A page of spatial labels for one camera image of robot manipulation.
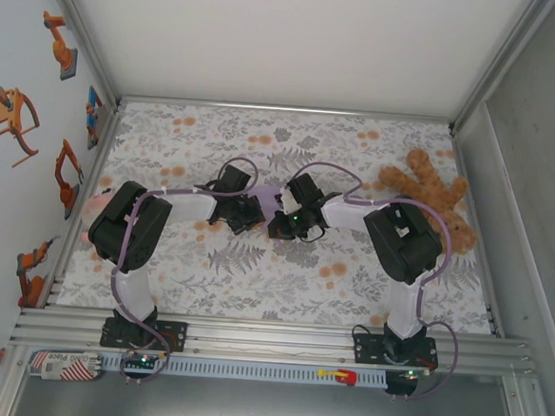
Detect brown teddy bear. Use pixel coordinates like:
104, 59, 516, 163
373, 145, 485, 256

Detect white slotted cable duct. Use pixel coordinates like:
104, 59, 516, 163
99, 350, 389, 389

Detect purple cloth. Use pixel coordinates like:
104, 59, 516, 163
245, 182, 286, 224

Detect aluminium mounting rail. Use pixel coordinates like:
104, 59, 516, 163
8, 301, 541, 382

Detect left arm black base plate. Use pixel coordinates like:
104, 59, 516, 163
99, 315, 189, 354

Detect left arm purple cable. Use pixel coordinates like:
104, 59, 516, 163
103, 147, 261, 393

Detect floral tablecloth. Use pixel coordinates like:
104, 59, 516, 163
55, 96, 509, 337

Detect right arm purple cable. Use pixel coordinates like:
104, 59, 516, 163
279, 159, 474, 406

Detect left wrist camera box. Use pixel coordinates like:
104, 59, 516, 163
219, 163, 253, 197

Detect orange claw machine wall sticker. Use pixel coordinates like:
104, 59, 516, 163
0, 85, 44, 169

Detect aluminium frame cross bar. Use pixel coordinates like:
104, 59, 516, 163
117, 93, 456, 127

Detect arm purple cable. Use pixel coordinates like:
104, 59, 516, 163
103, 147, 261, 393
279, 159, 474, 406

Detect pink plush toy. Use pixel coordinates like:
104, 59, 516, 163
79, 187, 118, 245

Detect red yellow connector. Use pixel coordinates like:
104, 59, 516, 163
316, 366, 358, 387

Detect aluminium side rail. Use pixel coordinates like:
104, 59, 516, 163
437, 127, 520, 339
44, 100, 124, 312

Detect blue orange wall sticker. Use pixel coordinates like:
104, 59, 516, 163
82, 85, 108, 152

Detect aluminium frame post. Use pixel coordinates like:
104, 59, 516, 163
34, 0, 131, 107
448, 0, 555, 142

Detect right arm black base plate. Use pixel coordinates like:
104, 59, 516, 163
351, 331, 441, 371

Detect red striped printed pack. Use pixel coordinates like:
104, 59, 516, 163
26, 348, 105, 384

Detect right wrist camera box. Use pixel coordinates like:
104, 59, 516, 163
284, 173, 324, 206

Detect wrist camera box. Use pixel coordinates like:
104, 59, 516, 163
219, 163, 253, 197
284, 173, 324, 206

